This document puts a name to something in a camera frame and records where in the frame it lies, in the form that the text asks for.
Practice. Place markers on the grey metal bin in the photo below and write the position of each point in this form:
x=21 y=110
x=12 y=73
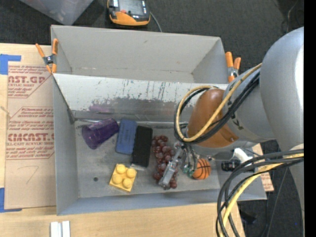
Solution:
x=103 y=162

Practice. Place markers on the black sponge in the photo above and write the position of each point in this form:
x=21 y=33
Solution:
x=142 y=146

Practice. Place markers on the brown cardboard board red print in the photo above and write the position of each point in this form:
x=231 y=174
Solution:
x=29 y=176

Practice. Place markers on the yellow toy brick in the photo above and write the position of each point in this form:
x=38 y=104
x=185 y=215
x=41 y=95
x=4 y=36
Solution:
x=123 y=178

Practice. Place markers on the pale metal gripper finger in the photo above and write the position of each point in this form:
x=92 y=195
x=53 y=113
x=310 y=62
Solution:
x=166 y=176
x=171 y=179

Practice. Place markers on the black cylinder on white bracket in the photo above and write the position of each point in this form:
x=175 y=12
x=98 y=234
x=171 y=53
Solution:
x=229 y=165

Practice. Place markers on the blue sponge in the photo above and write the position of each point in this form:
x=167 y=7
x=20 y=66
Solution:
x=126 y=137

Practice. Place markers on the orange toy basketball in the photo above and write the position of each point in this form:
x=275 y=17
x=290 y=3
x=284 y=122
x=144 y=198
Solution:
x=202 y=169

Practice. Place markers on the red toy grapes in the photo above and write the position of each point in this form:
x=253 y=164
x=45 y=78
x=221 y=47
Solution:
x=160 y=149

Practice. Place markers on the purple plastic cup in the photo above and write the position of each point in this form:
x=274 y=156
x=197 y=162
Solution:
x=100 y=132

